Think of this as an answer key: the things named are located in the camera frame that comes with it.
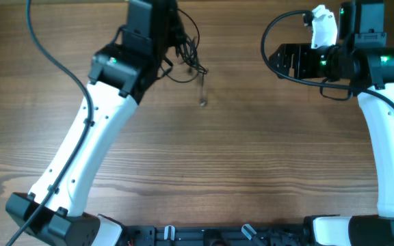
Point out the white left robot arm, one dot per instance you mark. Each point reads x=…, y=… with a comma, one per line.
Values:
x=54, y=209

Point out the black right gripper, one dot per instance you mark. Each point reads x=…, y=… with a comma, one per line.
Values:
x=301, y=61

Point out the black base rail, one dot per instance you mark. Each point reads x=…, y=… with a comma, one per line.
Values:
x=245, y=235

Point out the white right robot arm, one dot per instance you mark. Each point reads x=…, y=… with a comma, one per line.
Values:
x=348, y=51

